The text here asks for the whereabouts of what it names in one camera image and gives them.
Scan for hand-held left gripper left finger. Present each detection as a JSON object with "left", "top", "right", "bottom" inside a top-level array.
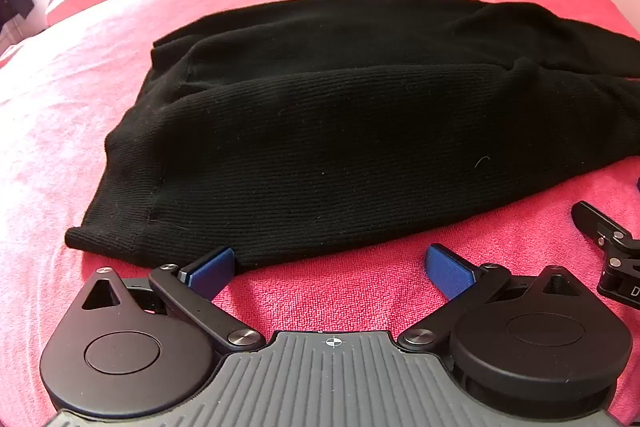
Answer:
[{"left": 79, "top": 246, "right": 267, "bottom": 354}]

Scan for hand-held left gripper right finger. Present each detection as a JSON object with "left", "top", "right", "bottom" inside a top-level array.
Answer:
[{"left": 397, "top": 243, "right": 587, "bottom": 351}]

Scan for black knit pants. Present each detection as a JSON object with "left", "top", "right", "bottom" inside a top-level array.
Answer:
[{"left": 65, "top": 0, "right": 640, "bottom": 270}]

